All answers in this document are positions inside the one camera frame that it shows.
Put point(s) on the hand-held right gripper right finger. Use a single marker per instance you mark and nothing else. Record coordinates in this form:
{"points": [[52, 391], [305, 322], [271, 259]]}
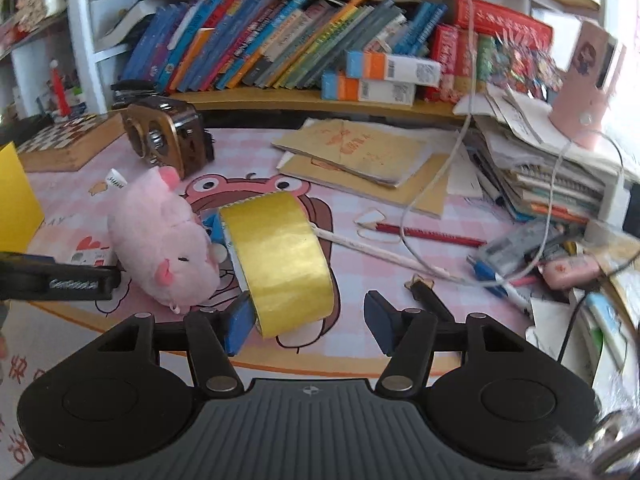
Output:
{"points": [[379, 325]]}

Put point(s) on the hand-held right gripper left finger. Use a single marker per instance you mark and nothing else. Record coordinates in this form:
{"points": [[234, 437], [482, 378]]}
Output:
{"points": [[239, 325]]}

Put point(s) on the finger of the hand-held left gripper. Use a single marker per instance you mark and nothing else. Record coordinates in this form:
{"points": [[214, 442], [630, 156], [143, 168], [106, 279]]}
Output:
{"points": [[60, 282]]}

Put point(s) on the gold tape roll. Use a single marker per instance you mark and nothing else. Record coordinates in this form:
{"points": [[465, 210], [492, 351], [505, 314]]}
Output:
{"points": [[280, 260]]}

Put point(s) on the yellow cardboard box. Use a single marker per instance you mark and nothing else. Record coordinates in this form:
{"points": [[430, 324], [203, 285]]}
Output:
{"points": [[15, 200]]}

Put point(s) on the pink pig plush toy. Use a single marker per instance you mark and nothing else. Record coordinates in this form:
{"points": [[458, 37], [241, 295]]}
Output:
{"points": [[155, 240]]}

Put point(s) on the pink checked desktop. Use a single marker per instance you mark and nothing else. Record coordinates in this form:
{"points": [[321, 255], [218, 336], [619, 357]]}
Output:
{"points": [[345, 205]]}

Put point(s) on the white printed desk mat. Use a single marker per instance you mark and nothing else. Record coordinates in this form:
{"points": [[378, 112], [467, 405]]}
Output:
{"points": [[50, 340]]}

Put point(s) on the white pen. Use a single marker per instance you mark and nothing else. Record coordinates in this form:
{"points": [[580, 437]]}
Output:
{"points": [[380, 252]]}

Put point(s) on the red pencil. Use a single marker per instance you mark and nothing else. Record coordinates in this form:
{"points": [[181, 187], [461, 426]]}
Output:
{"points": [[430, 234]]}

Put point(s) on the blue marker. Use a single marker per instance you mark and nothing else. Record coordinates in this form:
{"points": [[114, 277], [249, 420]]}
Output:
{"points": [[492, 280]]}

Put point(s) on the brown paper notebook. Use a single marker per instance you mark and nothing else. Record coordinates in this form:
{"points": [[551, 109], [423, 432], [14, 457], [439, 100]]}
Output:
{"points": [[355, 150], [425, 190]]}

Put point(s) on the wooden chess board box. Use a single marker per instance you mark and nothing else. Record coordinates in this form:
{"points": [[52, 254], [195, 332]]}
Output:
{"points": [[70, 140]]}

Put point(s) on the grey plastic case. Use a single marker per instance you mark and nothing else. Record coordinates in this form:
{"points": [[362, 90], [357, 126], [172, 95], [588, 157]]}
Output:
{"points": [[520, 245]]}

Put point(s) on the wooden retro radio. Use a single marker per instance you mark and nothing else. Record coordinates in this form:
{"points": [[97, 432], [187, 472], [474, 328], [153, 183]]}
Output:
{"points": [[170, 130]]}

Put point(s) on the red tassel ornament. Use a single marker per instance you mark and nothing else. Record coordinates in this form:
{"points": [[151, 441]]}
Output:
{"points": [[58, 90]]}

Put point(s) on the pink eraser case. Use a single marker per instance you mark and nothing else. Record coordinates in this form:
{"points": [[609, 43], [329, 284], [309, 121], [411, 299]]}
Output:
{"points": [[570, 271]]}

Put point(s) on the black stapler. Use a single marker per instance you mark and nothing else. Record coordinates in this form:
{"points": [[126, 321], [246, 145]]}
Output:
{"points": [[131, 92]]}

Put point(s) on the stack of papers and notebooks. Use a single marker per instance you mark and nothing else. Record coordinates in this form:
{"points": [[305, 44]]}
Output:
{"points": [[550, 185]]}

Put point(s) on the white shelf unit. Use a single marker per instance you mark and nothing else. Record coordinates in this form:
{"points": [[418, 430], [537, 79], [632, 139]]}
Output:
{"points": [[30, 60]]}

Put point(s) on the orange and white box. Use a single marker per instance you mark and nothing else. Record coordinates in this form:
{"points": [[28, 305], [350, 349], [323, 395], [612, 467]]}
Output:
{"points": [[370, 91], [395, 67]]}

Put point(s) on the wooden bookshelf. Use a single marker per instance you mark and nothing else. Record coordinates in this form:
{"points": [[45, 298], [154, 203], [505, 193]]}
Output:
{"points": [[320, 97]]}

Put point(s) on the row of blue and red books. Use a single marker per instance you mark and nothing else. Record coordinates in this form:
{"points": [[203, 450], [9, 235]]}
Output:
{"points": [[250, 40]]}

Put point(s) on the pink desk gadget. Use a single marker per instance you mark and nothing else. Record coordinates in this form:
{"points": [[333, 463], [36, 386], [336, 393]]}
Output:
{"points": [[585, 90]]}

